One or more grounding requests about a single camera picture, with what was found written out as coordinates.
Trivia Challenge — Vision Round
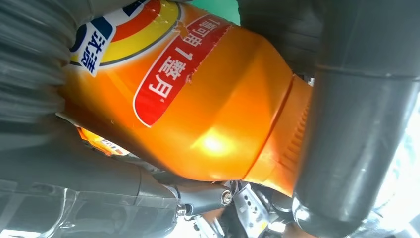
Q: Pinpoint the green table mat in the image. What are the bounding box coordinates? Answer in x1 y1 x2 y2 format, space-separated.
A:
192 0 241 26

